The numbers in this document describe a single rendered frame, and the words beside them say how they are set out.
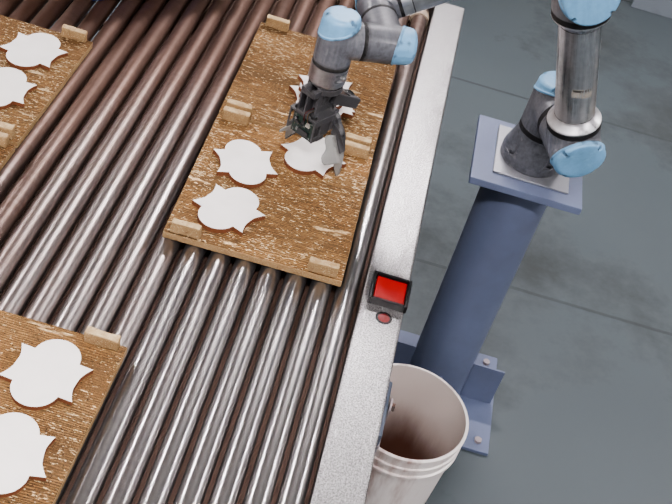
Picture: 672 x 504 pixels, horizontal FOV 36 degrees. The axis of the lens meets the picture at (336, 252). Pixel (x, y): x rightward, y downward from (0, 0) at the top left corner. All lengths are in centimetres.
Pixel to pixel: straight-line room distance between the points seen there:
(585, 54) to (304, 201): 63
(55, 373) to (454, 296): 133
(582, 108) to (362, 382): 78
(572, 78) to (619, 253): 177
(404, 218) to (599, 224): 188
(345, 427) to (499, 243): 98
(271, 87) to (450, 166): 165
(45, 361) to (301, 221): 61
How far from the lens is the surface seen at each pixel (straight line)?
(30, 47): 241
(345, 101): 215
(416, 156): 235
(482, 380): 307
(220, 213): 202
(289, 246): 200
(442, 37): 282
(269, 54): 252
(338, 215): 210
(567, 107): 224
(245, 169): 213
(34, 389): 170
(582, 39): 212
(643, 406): 339
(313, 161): 220
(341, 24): 199
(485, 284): 270
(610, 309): 364
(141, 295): 188
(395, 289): 199
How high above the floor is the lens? 227
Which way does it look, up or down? 41 degrees down
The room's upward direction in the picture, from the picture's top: 17 degrees clockwise
